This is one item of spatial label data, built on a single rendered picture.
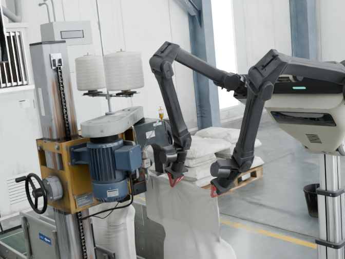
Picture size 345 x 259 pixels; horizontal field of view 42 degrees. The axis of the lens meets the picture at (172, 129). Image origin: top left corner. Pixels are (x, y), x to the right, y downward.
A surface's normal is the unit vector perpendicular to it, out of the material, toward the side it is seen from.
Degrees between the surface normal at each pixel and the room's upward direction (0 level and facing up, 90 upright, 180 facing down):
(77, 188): 90
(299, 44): 90
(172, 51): 104
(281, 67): 125
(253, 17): 90
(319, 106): 40
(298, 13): 90
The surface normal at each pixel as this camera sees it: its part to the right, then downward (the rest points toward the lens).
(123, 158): -0.39, 0.19
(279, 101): -0.54, -0.63
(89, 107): 0.69, 0.06
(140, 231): -0.73, 0.18
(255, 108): 0.28, 0.67
